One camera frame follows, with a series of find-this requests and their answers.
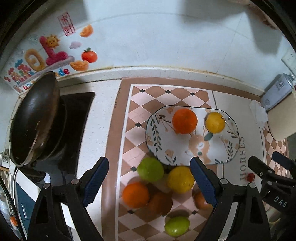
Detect red cherry tomato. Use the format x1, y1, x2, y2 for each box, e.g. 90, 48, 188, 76
246, 173, 255, 182

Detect brown green fruit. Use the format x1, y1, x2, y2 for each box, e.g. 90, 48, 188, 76
193, 189, 213, 210

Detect yellow orange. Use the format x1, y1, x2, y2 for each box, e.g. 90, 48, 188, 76
205, 112, 226, 134
166, 166, 195, 194

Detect orange tangerine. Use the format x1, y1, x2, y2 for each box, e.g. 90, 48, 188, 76
172, 108, 198, 134
122, 182, 150, 208

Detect green apple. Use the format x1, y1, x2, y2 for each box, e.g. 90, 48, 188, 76
165, 216, 190, 237
137, 157, 165, 182

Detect dark brown fruit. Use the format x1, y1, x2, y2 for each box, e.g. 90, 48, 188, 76
147, 192, 173, 216

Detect cream utensil holder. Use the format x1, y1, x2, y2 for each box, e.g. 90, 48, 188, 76
267, 92, 296, 141

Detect deer pattern oval plate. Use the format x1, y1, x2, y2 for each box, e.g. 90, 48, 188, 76
145, 105, 240, 166

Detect grey gas canister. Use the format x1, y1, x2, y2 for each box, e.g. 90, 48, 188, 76
260, 73, 295, 111

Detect black frying pan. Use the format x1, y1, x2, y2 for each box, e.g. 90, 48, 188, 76
10, 71, 60, 167

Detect black gas stove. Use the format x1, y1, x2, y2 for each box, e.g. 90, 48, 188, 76
20, 92, 95, 186

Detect small orange on shelf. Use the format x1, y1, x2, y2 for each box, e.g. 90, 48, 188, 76
10, 216, 18, 227

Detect white mug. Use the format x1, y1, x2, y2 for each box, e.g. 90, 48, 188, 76
0, 150, 10, 168

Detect white wall sockets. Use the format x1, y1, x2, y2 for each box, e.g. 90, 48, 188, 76
281, 48, 296, 75

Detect colourful wall sticker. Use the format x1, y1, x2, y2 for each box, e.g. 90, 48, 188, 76
1, 8, 98, 94

